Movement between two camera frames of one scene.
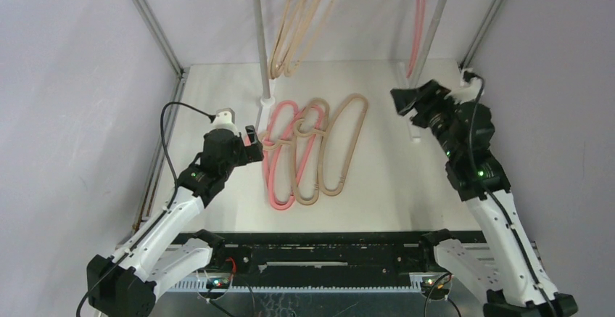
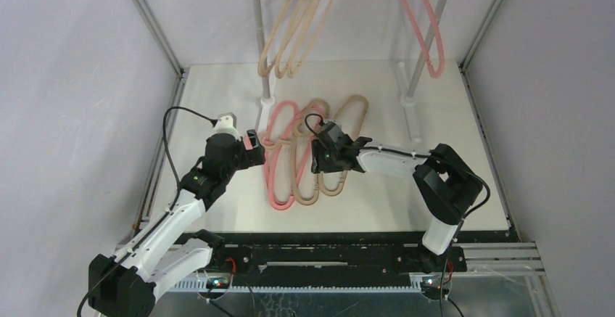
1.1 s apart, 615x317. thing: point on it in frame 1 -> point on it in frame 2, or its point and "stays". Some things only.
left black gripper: (252, 153) stays
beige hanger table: (300, 130) stays
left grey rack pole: (261, 43) stays
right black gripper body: (423, 108) -> (328, 152)
